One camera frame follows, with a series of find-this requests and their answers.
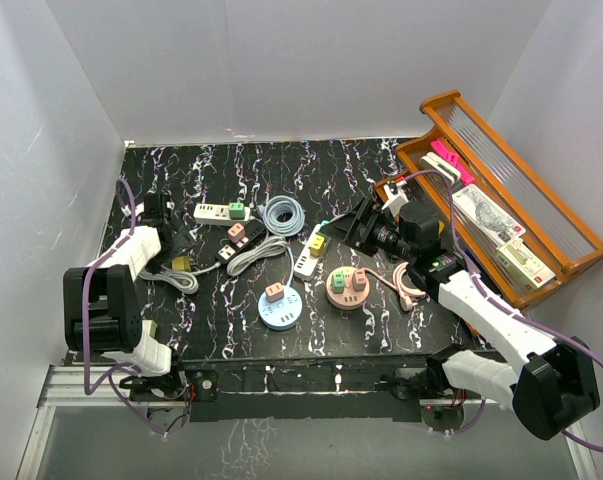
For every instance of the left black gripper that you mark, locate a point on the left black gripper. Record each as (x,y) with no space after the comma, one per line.
(182,242)

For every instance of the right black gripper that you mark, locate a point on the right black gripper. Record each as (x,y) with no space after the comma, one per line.
(346,229)

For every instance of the yellow black adapter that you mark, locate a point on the yellow black adapter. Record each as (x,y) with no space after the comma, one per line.
(181,263)

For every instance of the yellow cube adapter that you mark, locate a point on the yellow cube adapter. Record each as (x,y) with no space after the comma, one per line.
(317,246)

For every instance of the pink small adapter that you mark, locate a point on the pink small adapter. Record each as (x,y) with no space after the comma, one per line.
(359,280)

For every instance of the pink cube adapter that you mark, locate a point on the pink cube adapter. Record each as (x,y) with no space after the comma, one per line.
(236,233)
(274,292)

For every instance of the white slanted power strip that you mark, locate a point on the white slanted power strip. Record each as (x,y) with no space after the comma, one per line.
(306,265)

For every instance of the green cube adapter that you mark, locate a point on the green cube adapter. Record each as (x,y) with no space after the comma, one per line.
(237,211)
(338,282)

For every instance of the black power strip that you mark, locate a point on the black power strip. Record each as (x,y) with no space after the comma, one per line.
(254,232)

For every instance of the pink cube adapter top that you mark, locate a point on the pink cube adapter top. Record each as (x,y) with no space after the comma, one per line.
(274,292)

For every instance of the blue round power strip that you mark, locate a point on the blue round power strip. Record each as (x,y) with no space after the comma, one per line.
(281,314)

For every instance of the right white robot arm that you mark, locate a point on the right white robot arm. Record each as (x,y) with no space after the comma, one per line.
(549,382)

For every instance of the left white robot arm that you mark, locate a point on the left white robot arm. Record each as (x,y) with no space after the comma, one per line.
(102,314)

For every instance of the white long power strip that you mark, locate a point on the white long power strip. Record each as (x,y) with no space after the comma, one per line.
(215,214)

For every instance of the small white red box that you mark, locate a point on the small white red box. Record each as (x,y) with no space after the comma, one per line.
(151,327)

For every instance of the pink box on shelf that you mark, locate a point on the pink box on shelf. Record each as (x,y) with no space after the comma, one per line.
(452,159)

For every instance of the wooden shelf rack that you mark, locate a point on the wooden shelf rack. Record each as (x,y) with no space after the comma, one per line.
(554,233)

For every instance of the printed package on shelf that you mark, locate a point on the printed package on shelf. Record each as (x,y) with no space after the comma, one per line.
(486,215)

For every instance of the green white box on shelf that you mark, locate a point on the green white box on shelf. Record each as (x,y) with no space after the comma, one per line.
(523,266)

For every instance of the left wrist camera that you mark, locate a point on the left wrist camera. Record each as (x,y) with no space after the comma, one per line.
(157,209)

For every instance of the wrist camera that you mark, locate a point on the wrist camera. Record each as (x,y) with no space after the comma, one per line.
(396,197)
(157,209)

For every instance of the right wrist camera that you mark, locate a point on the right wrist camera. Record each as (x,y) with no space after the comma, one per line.
(396,197)

